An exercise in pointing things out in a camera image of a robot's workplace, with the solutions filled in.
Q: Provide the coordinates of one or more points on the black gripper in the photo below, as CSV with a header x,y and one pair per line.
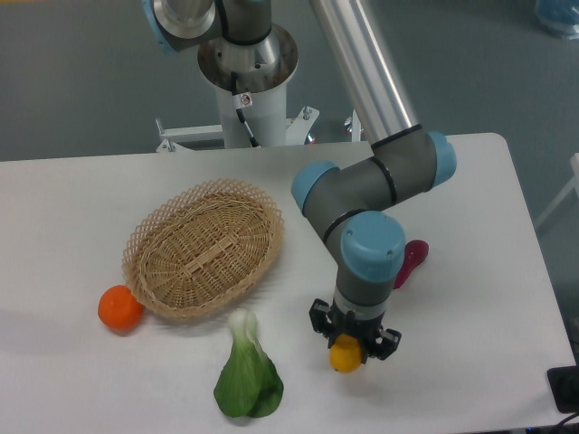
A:
x,y
375,341

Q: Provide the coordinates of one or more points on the yellow mango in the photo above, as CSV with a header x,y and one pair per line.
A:
x,y
345,354

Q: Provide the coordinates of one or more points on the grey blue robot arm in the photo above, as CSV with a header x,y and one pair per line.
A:
x,y
345,206

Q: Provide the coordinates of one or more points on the magenta sweet potato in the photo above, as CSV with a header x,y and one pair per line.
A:
x,y
415,253

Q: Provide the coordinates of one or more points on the green bok choy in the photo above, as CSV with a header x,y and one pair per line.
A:
x,y
249,384

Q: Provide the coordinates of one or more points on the woven wicker basket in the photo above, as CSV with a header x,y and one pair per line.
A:
x,y
203,248

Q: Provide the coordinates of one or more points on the black device at edge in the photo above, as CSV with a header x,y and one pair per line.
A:
x,y
563,383

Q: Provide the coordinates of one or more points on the orange fruit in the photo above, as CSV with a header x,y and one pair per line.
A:
x,y
119,310

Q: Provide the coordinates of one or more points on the blue plastic bag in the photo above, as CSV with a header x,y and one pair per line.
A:
x,y
559,17

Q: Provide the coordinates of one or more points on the white frame at right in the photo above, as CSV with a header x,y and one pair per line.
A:
x,y
562,201

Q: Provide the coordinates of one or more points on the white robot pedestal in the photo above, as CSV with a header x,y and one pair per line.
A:
x,y
250,85

